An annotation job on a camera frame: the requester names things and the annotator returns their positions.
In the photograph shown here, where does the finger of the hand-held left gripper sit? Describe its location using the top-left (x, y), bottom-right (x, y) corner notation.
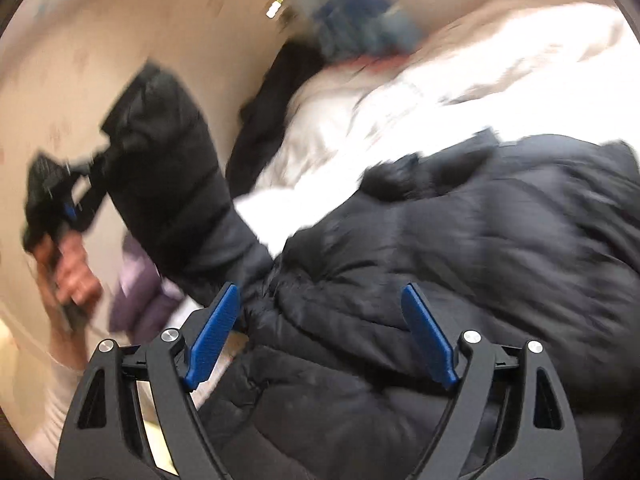
top-left (62, 146), bottom-right (115, 187)
top-left (60, 189), bottom-right (105, 237)

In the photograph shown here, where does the black puffer jacket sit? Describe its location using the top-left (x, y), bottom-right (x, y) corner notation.
top-left (97, 62), bottom-right (640, 480)

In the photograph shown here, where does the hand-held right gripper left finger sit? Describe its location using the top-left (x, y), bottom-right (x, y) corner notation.
top-left (54, 282), bottom-right (242, 480)

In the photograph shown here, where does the pile of blue clothes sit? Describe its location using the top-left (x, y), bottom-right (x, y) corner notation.
top-left (290, 0), bottom-right (427, 57)

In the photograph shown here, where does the dark cloth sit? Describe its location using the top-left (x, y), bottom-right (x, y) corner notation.
top-left (225, 40), bottom-right (332, 197)

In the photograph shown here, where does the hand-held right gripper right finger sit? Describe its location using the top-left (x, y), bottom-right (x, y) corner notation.
top-left (401, 283), bottom-right (586, 480)

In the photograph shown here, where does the purple cloth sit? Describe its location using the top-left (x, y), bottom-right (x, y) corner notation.
top-left (107, 235), bottom-right (187, 347)

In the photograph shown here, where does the person's left forearm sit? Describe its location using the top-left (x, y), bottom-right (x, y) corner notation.
top-left (20, 310), bottom-right (101, 443)

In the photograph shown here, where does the person's left hand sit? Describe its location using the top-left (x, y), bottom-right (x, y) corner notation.
top-left (31, 234), bottom-right (104, 332)

